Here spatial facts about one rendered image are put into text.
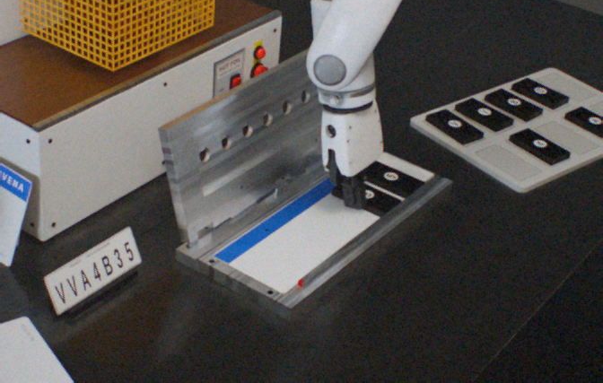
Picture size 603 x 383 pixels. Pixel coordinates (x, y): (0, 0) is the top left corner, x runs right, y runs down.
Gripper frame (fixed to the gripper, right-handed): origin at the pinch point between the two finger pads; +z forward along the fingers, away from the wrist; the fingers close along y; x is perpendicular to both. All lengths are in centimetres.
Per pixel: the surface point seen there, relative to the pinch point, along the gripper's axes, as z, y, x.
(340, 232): 3.0, -6.6, -1.7
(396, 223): 3.9, 0.9, -6.7
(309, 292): 3.9, -21.8, -6.8
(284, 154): -5.9, -3.1, 10.6
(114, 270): -0.9, -36.1, 15.8
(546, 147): 5.4, 39.0, -13.2
